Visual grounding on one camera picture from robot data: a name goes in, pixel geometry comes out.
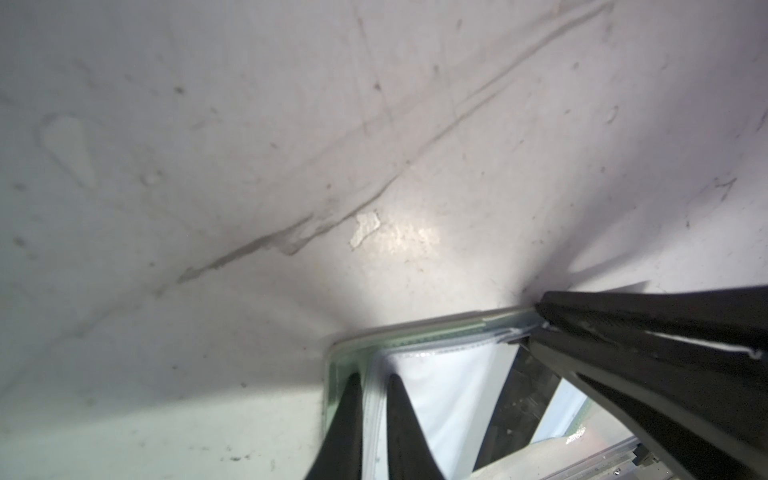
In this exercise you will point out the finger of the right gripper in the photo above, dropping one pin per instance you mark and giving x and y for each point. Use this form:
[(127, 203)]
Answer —
[(730, 320), (702, 424)]

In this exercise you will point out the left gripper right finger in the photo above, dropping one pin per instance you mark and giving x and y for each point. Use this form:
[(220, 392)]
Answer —
[(408, 454)]

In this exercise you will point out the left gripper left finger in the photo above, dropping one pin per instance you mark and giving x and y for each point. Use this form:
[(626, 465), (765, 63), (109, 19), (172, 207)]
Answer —
[(340, 455)]

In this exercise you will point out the thin dark credit card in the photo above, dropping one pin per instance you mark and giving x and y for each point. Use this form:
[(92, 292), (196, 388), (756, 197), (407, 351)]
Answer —
[(524, 398)]

